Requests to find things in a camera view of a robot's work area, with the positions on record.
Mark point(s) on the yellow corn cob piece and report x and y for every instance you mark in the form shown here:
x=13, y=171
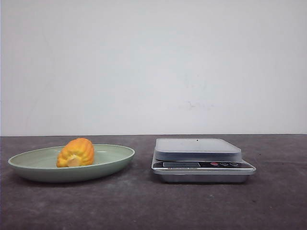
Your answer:
x=78, y=152

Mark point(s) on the silver digital kitchen scale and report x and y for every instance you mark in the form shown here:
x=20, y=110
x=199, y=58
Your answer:
x=199, y=160

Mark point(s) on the green oval plate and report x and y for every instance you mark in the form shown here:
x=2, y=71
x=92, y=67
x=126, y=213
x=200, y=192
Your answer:
x=40, y=165

